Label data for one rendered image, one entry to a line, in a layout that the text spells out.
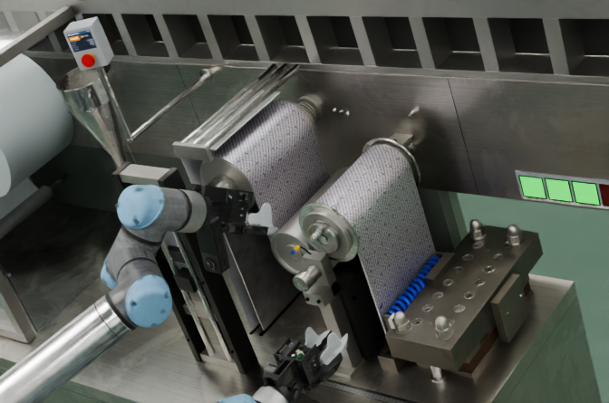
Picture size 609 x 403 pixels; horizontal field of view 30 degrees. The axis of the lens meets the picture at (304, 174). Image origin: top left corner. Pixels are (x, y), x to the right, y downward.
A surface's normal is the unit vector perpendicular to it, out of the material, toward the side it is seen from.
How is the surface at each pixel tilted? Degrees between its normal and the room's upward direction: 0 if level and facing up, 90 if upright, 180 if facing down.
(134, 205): 50
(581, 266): 0
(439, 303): 0
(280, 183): 92
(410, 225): 90
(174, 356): 0
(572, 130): 90
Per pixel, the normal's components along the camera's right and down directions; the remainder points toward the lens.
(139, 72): -0.56, 0.56
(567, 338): 0.77, 0.10
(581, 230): -0.29, -0.83
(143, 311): 0.32, 0.40
